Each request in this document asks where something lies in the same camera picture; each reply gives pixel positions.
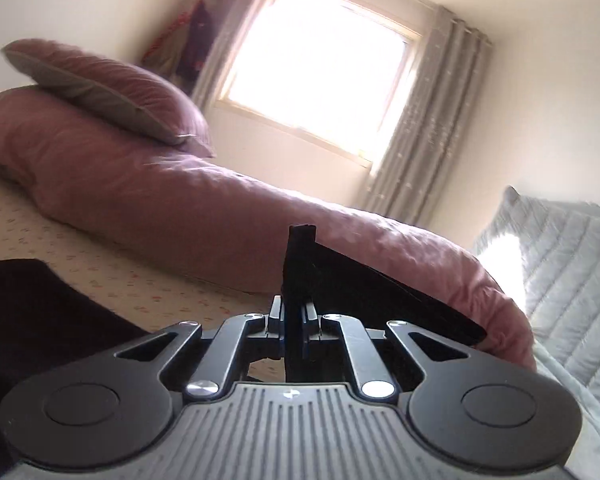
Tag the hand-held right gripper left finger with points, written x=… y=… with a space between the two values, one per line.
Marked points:
x=276 y=327

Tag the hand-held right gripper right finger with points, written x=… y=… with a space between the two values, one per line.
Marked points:
x=311 y=327

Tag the black pants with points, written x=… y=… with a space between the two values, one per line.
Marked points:
x=330 y=280

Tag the long pink duvet roll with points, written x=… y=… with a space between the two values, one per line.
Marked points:
x=180 y=210

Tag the cherry print bed sheet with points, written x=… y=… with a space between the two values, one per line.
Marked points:
x=105 y=265

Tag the beige curtain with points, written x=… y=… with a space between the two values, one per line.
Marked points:
x=430 y=125
x=230 y=35

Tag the bright window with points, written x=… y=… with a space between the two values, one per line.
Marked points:
x=320 y=65

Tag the grey quilted blanket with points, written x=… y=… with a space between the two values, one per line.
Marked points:
x=570 y=280

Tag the pink and grey pillow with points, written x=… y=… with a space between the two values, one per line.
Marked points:
x=110 y=87

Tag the hanging clothes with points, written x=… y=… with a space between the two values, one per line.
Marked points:
x=190 y=40

